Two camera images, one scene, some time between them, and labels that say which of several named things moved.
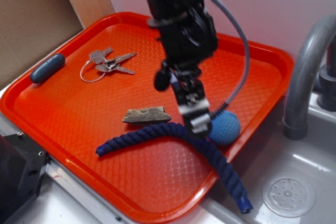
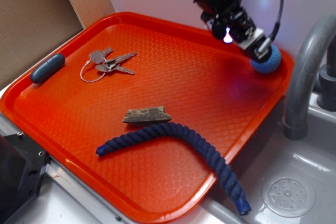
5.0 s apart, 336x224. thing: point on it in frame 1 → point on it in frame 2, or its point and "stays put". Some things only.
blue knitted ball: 225,127 → 269,64
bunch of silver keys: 105,64 stays put
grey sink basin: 287,181 stays put
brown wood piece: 146,115 stays put
